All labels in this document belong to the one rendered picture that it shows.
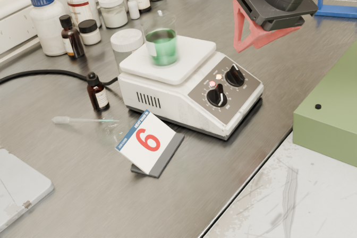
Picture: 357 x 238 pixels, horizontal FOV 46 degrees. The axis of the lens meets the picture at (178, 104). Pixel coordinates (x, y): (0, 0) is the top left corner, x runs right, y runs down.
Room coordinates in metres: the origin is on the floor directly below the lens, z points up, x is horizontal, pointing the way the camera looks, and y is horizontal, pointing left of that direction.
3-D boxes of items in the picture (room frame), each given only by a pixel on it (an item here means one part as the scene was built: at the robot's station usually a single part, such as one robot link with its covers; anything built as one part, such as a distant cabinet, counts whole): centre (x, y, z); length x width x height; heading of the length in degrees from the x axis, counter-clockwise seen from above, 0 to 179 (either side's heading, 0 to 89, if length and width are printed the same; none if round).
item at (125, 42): (0.70, 0.07, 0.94); 0.06 x 0.06 x 0.08
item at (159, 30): (0.58, 0.01, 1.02); 0.06 x 0.05 x 0.08; 163
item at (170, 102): (0.58, -0.02, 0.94); 0.22 x 0.13 x 0.08; 50
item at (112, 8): (0.94, 0.11, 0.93); 0.06 x 0.06 x 0.07
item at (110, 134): (0.52, 0.11, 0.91); 0.06 x 0.06 x 0.02
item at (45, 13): (0.86, 0.24, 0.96); 0.07 x 0.07 x 0.13
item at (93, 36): (0.86, 0.17, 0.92); 0.04 x 0.04 x 0.04
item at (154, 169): (0.47, 0.05, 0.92); 0.09 x 0.06 x 0.04; 148
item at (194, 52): (0.59, 0.00, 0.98); 0.12 x 0.12 x 0.01; 50
